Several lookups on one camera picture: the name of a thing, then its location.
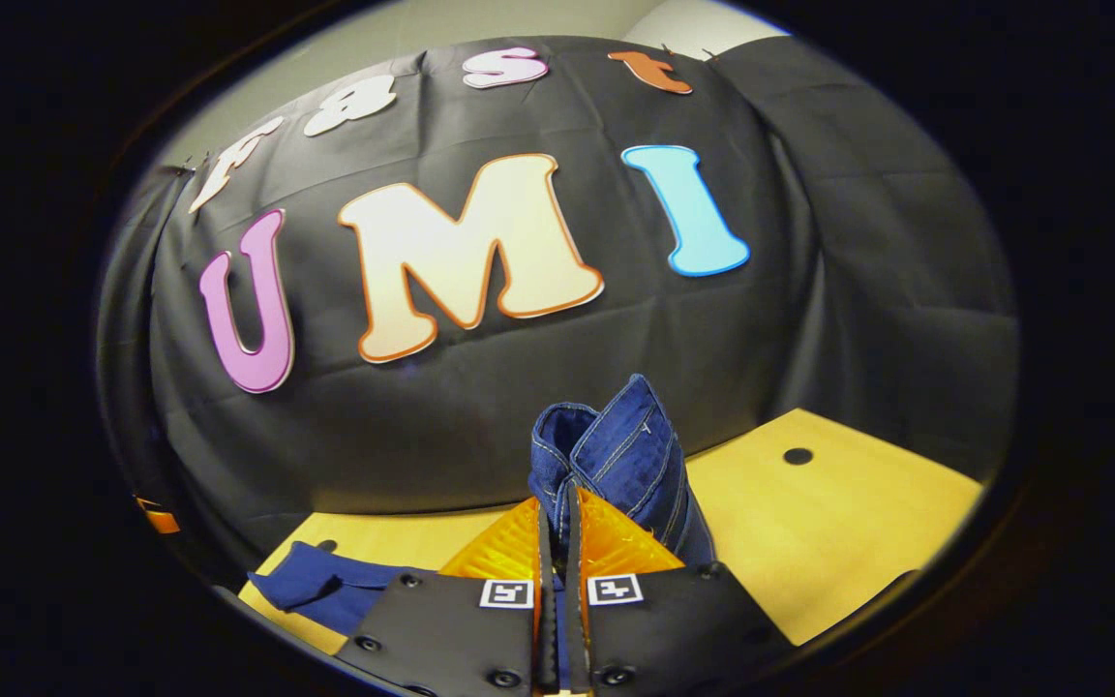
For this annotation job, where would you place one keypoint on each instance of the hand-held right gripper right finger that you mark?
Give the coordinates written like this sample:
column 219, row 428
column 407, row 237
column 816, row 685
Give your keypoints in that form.
column 577, row 620

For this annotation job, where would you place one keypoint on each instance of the black backdrop cloth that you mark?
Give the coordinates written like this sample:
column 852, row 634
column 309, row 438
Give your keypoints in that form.
column 480, row 436

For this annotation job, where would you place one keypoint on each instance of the blue jeans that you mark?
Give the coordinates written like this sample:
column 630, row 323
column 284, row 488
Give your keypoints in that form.
column 625, row 455

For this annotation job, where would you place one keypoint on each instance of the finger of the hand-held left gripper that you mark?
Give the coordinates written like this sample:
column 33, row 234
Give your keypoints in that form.
column 161, row 521

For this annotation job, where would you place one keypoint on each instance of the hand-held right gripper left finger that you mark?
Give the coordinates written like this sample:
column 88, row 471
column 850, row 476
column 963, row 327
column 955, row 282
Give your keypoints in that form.
column 546, row 620

